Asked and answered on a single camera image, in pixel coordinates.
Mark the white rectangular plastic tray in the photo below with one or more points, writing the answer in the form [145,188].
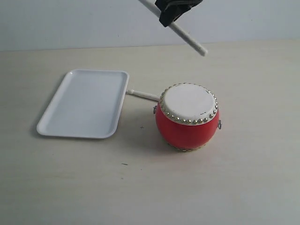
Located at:
[87,104]

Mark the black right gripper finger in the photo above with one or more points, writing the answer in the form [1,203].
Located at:
[166,12]
[181,7]

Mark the small red drum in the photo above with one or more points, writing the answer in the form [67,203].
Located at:
[187,116]

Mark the wooden drumstick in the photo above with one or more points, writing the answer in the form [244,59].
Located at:
[177,29]
[144,95]

